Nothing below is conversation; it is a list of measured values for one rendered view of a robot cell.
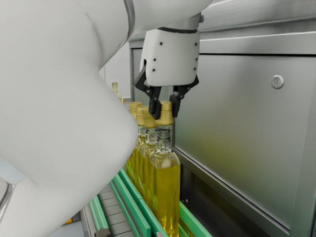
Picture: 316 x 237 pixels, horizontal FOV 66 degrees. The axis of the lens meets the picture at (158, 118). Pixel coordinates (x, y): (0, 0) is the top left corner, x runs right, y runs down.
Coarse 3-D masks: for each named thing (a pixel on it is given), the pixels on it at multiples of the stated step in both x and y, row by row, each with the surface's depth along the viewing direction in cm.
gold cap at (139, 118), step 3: (138, 108) 59; (141, 108) 59; (138, 111) 59; (141, 111) 59; (138, 114) 59; (141, 114) 59; (138, 117) 59; (141, 117) 59; (138, 120) 60; (141, 120) 59; (138, 123) 60; (141, 123) 60
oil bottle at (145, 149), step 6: (144, 144) 56; (150, 144) 55; (156, 144) 55; (138, 150) 58; (144, 150) 55; (150, 150) 54; (138, 156) 58; (144, 156) 54; (138, 162) 59; (144, 162) 55; (138, 168) 59; (144, 168) 55; (138, 174) 60; (144, 174) 56; (144, 180) 56; (144, 186) 56; (144, 192) 57; (144, 198) 57
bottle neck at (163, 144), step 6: (162, 126) 51; (168, 126) 51; (162, 132) 49; (168, 132) 50; (162, 138) 50; (168, 138) 50; (162, 144) 50; (168, 144) 50; (162, 150) 50; (168, 150) 51
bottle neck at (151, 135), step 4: (148, 128) 55; (152, 128) 55; (156, 128) 55; (148, 132) 55; (152, 132) 55; (156, 132) 55; (148, 136) 55; (152, 136) 55; (156, 136) 55; (148, 140) 56; (152, 140) 55; (156, 140) 56
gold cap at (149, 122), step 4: (144, 108) 54; (148, 108) 54; (144, 112) 53; (148, 112) 53; (144, 116) 54; (148, 116) 53; (144, 120) 54; (148, 120) 54; (152, 120) 54; (144, 124) 55; (148, 124) 54; (152, 124) 54; (156, 124) 54
